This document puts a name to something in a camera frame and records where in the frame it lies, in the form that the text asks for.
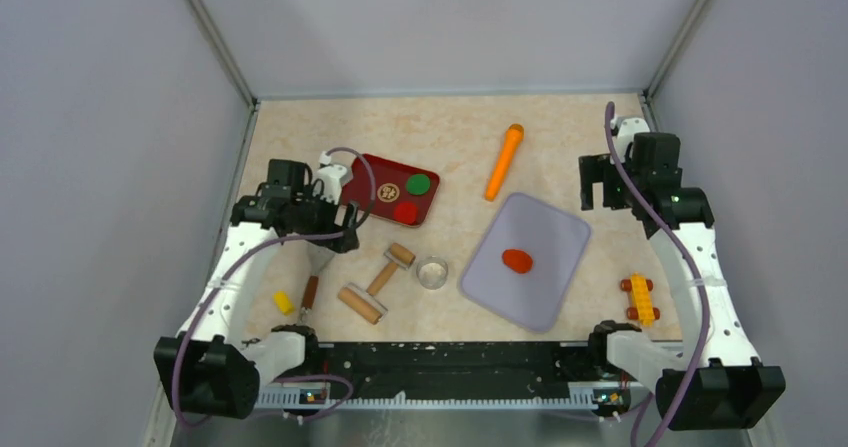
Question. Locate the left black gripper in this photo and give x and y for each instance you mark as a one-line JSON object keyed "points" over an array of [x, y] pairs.
{"points": [[332, 209]]}

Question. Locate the wooden double-ended dough roller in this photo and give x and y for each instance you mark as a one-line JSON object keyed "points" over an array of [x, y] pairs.
{"points": [[364, 301]]}

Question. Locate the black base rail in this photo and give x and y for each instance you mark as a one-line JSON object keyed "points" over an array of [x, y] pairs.
{"points": [[407, 375]]}

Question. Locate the small yellow block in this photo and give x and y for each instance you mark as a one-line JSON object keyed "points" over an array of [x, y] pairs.
{"points": [[283, 303]]}

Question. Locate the yellow toy car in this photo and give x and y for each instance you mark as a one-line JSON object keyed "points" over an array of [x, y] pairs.
{"points": [[641, 308]]}

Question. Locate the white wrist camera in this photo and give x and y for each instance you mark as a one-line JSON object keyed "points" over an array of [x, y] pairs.
{"points": [[330, 179], [624, 128]]}

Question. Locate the metal scraper wooden handle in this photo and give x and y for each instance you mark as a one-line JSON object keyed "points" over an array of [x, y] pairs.
{"points": [[319, 258]]}

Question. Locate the orange-red dough lump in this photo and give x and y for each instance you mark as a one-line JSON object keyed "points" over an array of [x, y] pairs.
{"points": [[519, 261]]}

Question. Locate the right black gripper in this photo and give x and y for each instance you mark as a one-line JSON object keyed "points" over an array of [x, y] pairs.
{"points": [[598, 169]]}

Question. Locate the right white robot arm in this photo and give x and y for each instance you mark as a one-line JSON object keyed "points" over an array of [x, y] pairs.
{"points": [[720, 382]]}

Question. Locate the green dough disc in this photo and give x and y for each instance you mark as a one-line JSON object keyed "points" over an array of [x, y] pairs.
{"points": [[418, 184]]}

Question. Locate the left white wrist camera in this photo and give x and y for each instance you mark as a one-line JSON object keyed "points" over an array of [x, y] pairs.
{"points": [[330, 179]]}

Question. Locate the orange plastic rolling pin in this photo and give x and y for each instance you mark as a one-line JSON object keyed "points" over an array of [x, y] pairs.
{"points": [[512, 139]]}

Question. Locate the dark red lacquer tray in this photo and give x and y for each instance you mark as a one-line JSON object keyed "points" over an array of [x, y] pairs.
{"points": [[390, 177]]}

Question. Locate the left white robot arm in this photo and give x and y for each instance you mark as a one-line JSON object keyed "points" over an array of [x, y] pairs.
{"points": [[206, 368]]}

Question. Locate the lavender plastic cutting board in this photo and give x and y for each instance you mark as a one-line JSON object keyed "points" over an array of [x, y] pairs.
{"points": [[554, 238]]}

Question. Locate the red dough disc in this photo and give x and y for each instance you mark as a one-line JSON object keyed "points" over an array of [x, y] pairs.
{"points": [[405, 213]]}

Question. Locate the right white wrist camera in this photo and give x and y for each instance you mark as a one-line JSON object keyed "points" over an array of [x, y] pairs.
{"points": [[624, 128]]}

